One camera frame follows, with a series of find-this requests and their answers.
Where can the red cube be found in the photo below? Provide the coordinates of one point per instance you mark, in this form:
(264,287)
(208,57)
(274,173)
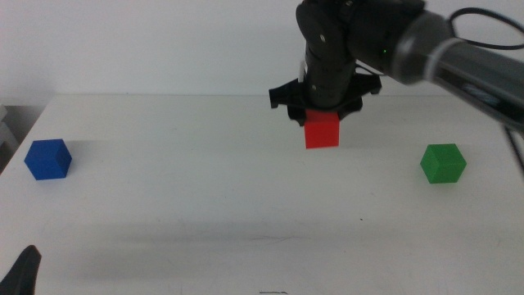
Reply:
(322,131)

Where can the blue cube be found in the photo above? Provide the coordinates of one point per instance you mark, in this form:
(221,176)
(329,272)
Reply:
(47,160)

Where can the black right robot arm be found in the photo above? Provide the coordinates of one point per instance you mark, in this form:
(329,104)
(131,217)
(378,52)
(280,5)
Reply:
(368,28)

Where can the green cube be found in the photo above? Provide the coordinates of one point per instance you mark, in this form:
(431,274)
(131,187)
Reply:
(444,164)

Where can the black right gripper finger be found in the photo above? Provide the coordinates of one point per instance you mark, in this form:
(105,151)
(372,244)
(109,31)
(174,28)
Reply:
(348,114)
(296,115)

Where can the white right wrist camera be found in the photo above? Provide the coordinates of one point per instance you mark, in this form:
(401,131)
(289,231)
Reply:
(303,70)

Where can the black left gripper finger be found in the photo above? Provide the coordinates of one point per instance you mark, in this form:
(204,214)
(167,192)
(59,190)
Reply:
(22,274)

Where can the grey object beside table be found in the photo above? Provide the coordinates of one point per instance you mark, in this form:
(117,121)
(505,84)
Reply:
(3,135)

